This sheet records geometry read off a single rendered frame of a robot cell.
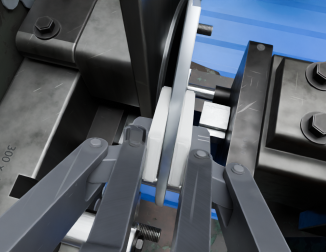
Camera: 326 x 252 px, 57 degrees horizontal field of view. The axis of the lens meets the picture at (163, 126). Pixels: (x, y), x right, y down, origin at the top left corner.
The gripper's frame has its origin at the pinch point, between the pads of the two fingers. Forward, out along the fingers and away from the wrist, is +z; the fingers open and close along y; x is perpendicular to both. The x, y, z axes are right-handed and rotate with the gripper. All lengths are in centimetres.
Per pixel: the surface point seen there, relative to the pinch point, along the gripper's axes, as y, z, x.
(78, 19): -9.9, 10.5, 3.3
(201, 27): 1.6, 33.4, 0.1
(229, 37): 24, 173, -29
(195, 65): 3, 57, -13
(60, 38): -10.8, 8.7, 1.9
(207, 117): 4.3, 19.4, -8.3
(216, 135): 5.8, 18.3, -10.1
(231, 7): 23, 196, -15
